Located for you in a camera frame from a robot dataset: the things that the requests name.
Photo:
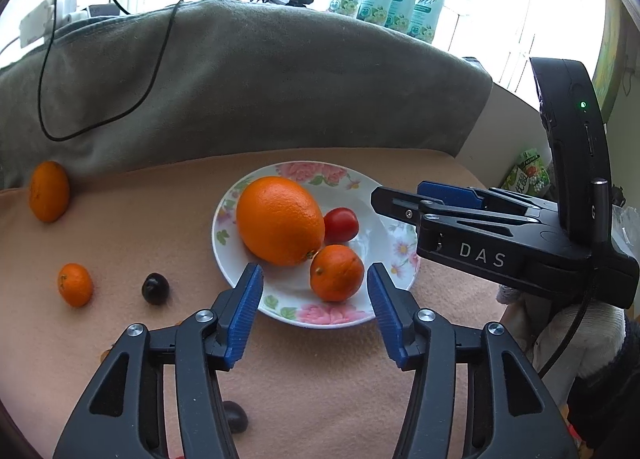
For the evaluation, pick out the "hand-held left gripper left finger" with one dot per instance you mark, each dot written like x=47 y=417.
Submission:
x=245 y=319

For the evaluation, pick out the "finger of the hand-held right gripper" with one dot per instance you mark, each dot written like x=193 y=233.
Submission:
x=395 y=201
x=450 y=193

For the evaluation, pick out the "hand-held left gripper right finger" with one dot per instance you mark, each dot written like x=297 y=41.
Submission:
x=385 y=319

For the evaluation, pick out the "floral white plate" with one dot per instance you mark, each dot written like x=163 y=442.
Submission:
x=287 y=291

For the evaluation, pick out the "medium mandarin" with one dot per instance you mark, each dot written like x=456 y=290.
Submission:
x=336 y=273

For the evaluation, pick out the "dark purple plum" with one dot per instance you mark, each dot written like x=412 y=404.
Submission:
x=155 y=288

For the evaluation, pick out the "small brown round fruit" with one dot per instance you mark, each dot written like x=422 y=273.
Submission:
x=235 y=416

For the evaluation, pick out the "small mandarin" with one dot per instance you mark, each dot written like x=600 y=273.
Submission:
x=75 y=285

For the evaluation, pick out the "large rough-skinned orange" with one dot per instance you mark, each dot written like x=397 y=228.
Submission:
x=48 y=191

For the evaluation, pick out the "person's right forearm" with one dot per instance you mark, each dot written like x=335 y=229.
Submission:
x=610 y=399

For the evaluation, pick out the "person's right hand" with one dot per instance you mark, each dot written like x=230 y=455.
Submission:
x=595 y=334

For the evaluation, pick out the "red tomato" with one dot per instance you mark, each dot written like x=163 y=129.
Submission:
x=342 y=224

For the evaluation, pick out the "green snack packet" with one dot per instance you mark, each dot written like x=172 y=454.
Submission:
x=527 y=174

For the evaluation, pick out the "large smooth orange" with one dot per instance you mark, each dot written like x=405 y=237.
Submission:
x=280 y=221

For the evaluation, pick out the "clear plastic bag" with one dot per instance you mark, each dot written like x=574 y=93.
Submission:
x=627 y=231

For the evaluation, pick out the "peach blanket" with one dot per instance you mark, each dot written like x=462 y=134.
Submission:
x=150 y=229

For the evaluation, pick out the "grey blanket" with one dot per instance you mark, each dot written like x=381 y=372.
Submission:
x=275 y=89

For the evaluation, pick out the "black power adapter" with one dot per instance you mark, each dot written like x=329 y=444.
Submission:
x=102 y=10

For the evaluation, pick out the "white power strip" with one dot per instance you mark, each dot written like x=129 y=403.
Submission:
x=37 y=21

